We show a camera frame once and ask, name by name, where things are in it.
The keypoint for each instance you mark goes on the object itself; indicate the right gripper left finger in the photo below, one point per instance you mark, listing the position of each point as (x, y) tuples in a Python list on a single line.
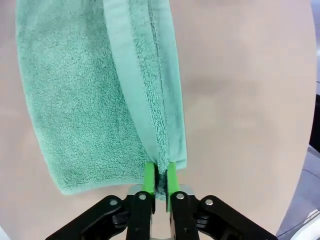
[(140, 215)]

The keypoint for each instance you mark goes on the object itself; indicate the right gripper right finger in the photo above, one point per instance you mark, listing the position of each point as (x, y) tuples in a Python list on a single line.
[(185, 215)]

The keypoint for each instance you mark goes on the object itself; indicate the green terry towel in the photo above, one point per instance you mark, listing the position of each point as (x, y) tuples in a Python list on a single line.
[(75, 100)]

